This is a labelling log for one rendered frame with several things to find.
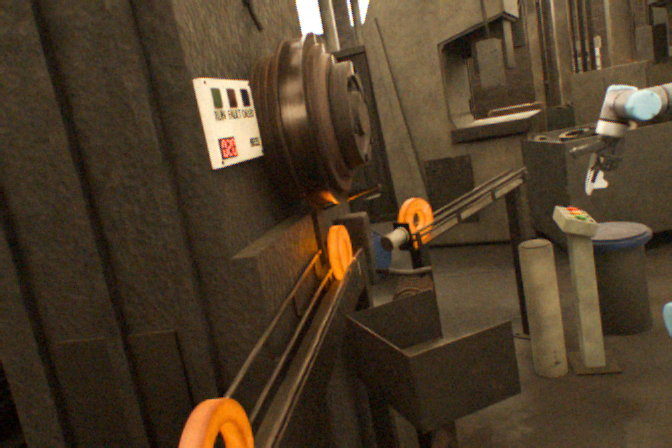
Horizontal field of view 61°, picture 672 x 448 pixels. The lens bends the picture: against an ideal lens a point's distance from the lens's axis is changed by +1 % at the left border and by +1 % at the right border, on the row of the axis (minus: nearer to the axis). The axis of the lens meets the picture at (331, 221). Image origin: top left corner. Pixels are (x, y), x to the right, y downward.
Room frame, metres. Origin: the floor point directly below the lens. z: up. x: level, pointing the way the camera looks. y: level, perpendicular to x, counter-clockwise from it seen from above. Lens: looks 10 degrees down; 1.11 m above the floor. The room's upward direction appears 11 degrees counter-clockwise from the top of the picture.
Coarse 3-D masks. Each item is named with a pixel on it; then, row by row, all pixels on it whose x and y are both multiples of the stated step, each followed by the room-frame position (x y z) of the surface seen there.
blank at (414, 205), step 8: (408, 200) 1.98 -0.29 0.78; (416, 200) 1.98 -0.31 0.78; (424, 200) 2.01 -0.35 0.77; (408, 208) 1.95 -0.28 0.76; (416, 208) 1.97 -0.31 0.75; (424, 208) 2.00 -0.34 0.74; (400, 216) 1.95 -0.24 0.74; (408, 216) 1.94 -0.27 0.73; (424, 216) 2.00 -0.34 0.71; (432, 216) 2.03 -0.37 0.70; (424, 224) 1.99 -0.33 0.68; (416, 240) 1.96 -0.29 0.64
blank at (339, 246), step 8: (328, 232) 1.55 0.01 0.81; (336, 232) 1.54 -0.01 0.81; (344, 232) 1.60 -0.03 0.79; (328, 240) 1.53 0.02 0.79; (336, 240) 1.52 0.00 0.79; (344, 240) 1.59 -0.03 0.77; (328, 248) 1.52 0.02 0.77; (336, 248) 1.51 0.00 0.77; (344, 248) 1.61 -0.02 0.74; (336, 256) 1.51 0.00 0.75; (344, 256) 1.54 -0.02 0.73; (352, 256) 1.64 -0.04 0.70; (336, 264) 1.51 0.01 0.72; (344, 264) 1.53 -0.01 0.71; (336, 272) 1.52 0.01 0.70; (344, 272) 1.52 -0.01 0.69
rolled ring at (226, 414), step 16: (208, 400) 0.74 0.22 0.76; (224, 400) 0.74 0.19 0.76; (192, 416) 0.70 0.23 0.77; (208, 416) 0.69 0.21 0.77; (224, 416) 0.73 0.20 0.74; (240, 416) 0.77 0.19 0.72; (192, 432) 0.67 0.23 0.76; (208, 432) 0.68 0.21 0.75; (224, 432) 0.77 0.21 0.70; (240, 432) 0.76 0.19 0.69
